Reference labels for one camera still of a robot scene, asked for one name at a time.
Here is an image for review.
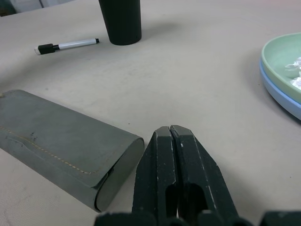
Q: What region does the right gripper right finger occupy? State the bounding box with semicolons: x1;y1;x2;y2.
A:
171;125;238;220

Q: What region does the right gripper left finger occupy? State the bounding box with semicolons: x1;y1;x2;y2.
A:
132;126;177;214

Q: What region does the grey glasses case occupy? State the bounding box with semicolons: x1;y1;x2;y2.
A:
0;89;145;213

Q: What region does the green plate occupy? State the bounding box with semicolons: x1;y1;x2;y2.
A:
261;32;301;105

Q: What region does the white paper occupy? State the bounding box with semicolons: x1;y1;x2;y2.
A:
284;56;301;90

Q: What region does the blue plate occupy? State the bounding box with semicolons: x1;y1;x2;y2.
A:
259;58;301;121

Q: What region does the black plastic cup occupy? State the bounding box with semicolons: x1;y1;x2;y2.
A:
98;0;143;46

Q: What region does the white marker with black cap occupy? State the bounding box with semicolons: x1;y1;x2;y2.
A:
33;38;100;57

